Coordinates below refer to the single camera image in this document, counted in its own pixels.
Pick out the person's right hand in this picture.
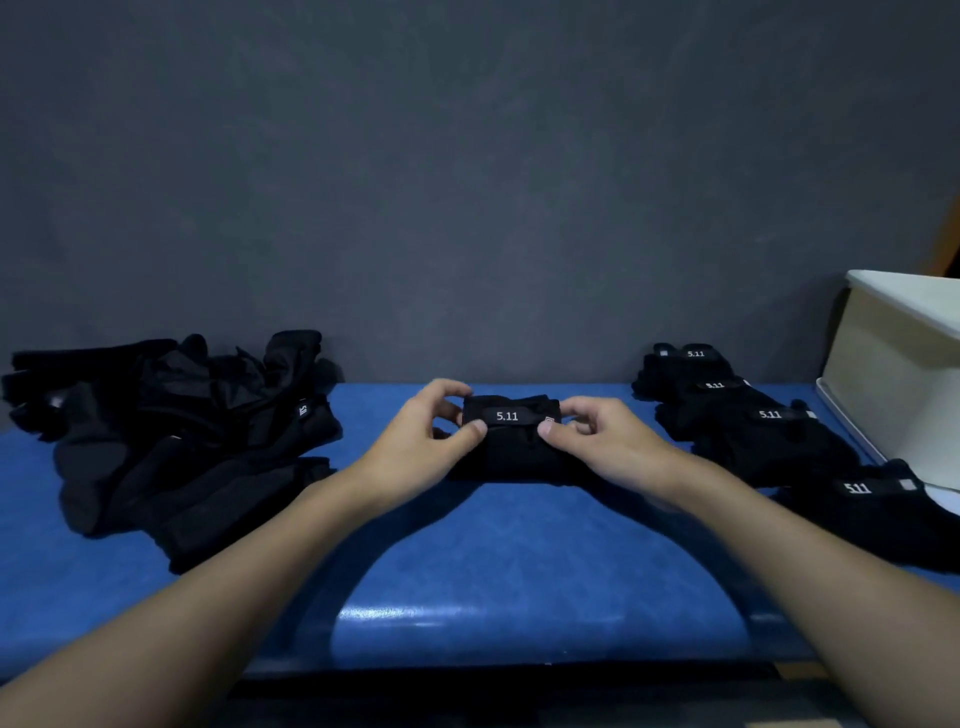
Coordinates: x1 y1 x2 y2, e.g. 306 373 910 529
537 395 696 505

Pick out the person's left hand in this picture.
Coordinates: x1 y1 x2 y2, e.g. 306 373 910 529
350 378 490 516

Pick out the pile of black gloves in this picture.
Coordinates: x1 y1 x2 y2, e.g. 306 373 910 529
0 329 345 576

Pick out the white storage box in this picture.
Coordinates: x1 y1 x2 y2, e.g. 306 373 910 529
821 269 960 493

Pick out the person's right forearm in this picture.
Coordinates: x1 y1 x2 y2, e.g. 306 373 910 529
659 457 960 728

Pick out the person's left forearm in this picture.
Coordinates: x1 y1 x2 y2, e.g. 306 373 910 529
0 468 376 728

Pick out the white plastic lid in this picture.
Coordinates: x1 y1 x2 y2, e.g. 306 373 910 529
815 377 960 517

